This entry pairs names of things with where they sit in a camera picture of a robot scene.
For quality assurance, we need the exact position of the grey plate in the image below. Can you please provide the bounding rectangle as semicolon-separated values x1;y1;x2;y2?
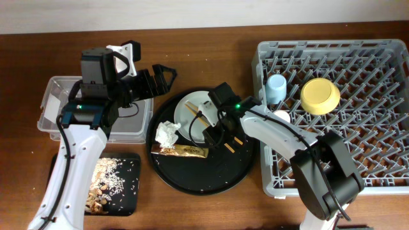
174;90;217;144

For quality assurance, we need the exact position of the wooden chopstick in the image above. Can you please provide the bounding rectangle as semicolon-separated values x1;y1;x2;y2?
187;101;244;146
185;104;240;153

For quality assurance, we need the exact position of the blue cup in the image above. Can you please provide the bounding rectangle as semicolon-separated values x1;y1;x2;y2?
265;74;287;104

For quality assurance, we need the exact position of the pink cup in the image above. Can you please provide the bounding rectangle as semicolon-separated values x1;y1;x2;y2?
274;110;291;123

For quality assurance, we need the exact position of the yellow bowl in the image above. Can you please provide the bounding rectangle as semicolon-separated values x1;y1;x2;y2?
300;78;341;115

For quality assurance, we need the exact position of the food scraps and rice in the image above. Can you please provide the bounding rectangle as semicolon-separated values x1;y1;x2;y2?
84;157;139;214

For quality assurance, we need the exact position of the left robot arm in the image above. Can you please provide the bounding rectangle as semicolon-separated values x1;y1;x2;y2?
28;48;178;229

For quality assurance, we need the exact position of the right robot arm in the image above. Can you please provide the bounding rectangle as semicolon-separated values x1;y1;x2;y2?
198;82;364;229

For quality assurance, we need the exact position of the grey dishwasher rack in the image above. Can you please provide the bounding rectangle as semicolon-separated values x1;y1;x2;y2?
252;39;408;195

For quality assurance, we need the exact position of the round black serving tray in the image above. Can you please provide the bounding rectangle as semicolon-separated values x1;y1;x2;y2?
146;88;260;196

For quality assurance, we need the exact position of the gold snack wrapper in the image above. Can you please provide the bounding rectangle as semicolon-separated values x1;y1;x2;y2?
151;144;209;158

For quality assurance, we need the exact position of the clear plastic bin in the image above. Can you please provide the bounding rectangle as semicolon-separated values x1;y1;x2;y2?
37;76;153;144

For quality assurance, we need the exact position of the crumpled white napkin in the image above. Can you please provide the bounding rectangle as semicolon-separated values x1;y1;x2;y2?
155;121;181;148

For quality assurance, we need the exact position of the black rectangular tray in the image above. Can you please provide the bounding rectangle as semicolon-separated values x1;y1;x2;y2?
47;151;142;217

